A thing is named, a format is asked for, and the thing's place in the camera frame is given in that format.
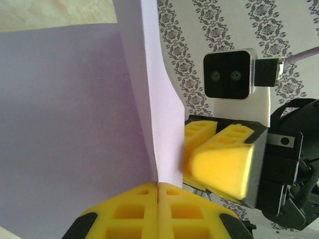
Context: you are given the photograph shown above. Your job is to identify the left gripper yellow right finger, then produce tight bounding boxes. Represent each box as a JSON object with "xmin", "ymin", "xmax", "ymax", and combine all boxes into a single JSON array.
[{"xmin": 158, "ymin": 182, "xmax": 254, "ymax": 239}]

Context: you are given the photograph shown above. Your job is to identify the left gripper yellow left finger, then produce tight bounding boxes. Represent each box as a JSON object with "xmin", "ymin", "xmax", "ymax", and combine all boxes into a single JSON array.
[{"xmin": 62, "ymin": 181, "xmax": 160, "ymax": 239}]

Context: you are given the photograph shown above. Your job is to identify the purple paper sheet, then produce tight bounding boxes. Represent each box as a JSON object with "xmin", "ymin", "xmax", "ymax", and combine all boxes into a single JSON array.
[{"xmin": 0, "ymin": 0, "xmax": 186, "ymax": 239}]

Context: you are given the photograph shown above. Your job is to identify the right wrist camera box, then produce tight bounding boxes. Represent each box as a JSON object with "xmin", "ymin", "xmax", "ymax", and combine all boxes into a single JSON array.
[{"xmin": 202, "ymin": 47, "xmax": 272, "ymax": 127}]

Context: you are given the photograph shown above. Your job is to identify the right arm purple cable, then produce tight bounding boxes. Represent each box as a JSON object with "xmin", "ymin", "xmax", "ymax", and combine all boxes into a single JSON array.
[{"xmin": 254, "ymin": 47, "xmax": 319, "ymax": 88}]

